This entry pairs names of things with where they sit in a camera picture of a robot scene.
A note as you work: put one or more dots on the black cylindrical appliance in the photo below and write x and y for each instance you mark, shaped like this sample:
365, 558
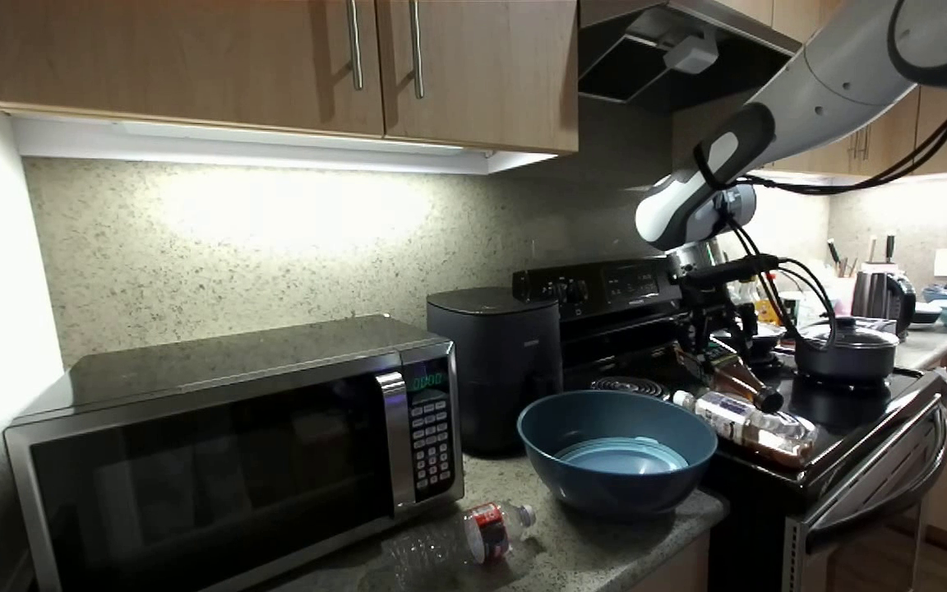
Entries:
493, 374

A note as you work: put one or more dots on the black pot with lid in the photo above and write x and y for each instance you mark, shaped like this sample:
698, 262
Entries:
848, 356

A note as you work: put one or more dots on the bagged food packet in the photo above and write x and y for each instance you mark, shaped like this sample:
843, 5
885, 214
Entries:
738, 421

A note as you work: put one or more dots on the small black coil burner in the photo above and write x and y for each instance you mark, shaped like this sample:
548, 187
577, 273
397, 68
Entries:
627, 387

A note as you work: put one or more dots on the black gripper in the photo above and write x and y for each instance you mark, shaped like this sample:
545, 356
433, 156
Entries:
723, 315

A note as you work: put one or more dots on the under-cabinet light strip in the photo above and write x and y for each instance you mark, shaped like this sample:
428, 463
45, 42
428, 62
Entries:
278, 151

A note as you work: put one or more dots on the wooden upper cabinets beyond hood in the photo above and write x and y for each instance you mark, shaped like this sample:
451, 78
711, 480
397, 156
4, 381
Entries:
880, 135

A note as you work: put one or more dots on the wooden lower cabinet door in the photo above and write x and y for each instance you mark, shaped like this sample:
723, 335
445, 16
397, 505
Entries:
676, 563

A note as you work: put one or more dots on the steel range hood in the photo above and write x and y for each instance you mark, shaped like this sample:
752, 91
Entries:
650, 55

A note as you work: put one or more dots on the black electric stove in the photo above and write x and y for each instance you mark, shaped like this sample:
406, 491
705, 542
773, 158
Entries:
870, 439

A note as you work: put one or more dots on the blue bowl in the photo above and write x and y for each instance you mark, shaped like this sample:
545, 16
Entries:
608, 483

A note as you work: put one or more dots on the steel electric kettle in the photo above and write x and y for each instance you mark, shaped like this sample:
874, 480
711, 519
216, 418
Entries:
880, 298

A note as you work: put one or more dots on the narrow wooden upper cabinet door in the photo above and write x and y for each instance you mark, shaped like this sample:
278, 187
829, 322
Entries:
496, 68

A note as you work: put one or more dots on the wide wooden upper cabinet door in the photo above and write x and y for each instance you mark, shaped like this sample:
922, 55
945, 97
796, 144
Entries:
167, 55

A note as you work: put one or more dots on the stainless steel microwave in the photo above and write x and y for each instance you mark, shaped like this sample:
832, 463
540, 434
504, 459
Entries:
231, 473

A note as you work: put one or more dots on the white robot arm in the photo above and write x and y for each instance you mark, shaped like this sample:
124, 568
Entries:
823, 87

